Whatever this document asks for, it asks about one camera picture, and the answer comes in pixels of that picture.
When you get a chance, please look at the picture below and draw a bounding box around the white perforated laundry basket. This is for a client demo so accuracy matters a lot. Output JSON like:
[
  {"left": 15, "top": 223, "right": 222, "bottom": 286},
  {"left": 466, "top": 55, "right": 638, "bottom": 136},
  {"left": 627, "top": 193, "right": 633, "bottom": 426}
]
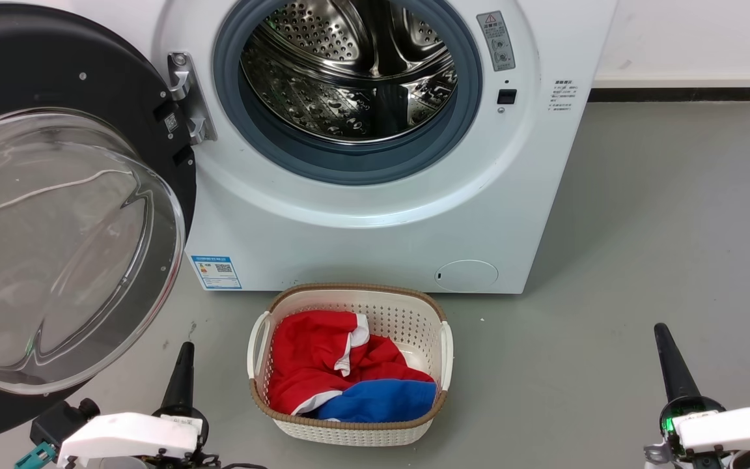
[{"left": 247, "top": 283, "right": 454, "bottom": 448}]

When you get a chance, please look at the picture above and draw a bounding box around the blue garment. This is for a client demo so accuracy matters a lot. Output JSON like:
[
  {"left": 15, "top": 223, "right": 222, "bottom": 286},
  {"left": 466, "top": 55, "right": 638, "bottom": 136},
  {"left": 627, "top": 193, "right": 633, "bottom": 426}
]
[{"left": 315, "top": 379, "right": 438, "bottom": 423}]

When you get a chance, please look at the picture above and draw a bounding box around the blue energy label sticker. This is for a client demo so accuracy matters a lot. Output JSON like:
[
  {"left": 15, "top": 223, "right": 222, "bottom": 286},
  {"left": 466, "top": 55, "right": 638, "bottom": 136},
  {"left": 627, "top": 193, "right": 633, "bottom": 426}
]
[{"left": 190, "top": 255, "right": 243, "bottom": 291}]

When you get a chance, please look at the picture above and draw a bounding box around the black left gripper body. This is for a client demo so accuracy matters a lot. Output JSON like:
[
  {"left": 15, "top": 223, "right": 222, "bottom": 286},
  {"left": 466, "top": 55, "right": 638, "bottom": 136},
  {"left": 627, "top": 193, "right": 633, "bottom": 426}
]
[{"left": 151, "top": 403, "right": 219, "bottom": 469}]

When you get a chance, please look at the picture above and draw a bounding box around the teal cable connector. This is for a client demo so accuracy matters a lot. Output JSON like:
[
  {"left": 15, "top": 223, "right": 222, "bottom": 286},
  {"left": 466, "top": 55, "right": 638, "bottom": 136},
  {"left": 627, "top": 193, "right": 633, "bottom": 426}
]
[{"left": 14, "top": 441, "right": 57, "bottom": 469}]

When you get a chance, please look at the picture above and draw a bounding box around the round white filter cover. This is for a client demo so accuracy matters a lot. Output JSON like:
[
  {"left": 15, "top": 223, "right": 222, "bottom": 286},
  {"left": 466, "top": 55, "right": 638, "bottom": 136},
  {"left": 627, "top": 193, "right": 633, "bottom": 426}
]
[{"left": 434, "top": 259, "right": 499, "bottom": 293}]

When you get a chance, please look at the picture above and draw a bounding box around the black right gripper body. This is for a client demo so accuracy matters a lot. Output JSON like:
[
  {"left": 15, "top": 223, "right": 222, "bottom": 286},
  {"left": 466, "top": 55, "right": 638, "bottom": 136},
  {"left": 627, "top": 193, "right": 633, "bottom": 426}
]
[{"left": 643, "top": 395, "right": 750, "bottom": 469}]

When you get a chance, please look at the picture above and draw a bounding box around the white front-load washing machine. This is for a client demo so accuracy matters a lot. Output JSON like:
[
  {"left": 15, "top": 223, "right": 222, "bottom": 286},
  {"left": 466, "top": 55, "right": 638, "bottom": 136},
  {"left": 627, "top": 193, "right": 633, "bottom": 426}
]
[{"left": 147, "top": 0, "right": 618, "bottom": 295}]

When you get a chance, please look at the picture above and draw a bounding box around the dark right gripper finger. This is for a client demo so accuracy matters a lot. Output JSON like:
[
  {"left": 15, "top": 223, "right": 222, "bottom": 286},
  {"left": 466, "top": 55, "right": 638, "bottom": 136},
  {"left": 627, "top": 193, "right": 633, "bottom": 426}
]
[
  {"left": 653, "top": 322, "right": 686, "bottom": 405},
  {"left": 660, "top": 322, "right": 702, "bottom": 401}
]

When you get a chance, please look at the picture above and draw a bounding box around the red and white garment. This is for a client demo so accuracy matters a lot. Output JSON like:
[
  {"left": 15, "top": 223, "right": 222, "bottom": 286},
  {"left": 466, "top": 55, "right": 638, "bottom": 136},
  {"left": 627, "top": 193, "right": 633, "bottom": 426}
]
[{"left": 268, "top": 310, "right": 436, "bottom": 416}]

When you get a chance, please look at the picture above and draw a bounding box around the black round glass washer door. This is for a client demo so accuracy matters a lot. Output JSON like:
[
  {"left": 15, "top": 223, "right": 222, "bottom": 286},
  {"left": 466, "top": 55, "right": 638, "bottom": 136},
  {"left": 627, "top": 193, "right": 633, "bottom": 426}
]
[{"left": 0, "top": 3, "right": 198, "bottom": 448}]

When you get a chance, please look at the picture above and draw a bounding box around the silver metal door hinge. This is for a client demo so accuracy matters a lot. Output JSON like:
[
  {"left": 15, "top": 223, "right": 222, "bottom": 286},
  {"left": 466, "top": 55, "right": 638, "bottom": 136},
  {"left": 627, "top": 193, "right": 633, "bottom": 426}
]
[{"left": 166, "top": 51, "right": 218, "bottom": 146}]

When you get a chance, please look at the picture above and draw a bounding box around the long white floor cable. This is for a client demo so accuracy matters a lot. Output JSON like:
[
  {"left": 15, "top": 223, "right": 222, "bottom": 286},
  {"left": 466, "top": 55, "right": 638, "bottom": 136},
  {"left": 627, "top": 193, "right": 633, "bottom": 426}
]
[{"left": 0, "top": 169, "right": 139, "bottom": 220}]

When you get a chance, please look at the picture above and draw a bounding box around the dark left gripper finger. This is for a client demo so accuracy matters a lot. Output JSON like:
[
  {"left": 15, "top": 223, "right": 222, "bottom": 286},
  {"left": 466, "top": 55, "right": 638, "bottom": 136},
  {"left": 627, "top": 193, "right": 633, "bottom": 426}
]
[
  {"left": 160, "top": 341, "right": 188, "bottom": 412},
  {"left": 180, "top": 341, "right": 196, "bottom": 411}
]

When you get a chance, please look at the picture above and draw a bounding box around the grey warning sticker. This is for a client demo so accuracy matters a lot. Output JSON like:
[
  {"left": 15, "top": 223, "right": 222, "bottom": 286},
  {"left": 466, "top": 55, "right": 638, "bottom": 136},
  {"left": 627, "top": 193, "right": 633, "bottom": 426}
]
[{"left": 477, "top": 10, "right": 517, "bottom": 72}]

